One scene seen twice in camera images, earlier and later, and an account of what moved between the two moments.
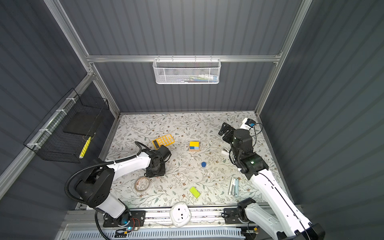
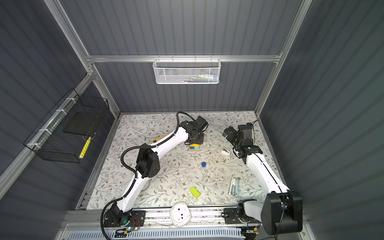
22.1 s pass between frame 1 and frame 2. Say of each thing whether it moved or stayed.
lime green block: stayed
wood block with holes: stayed
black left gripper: moved
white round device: stayed
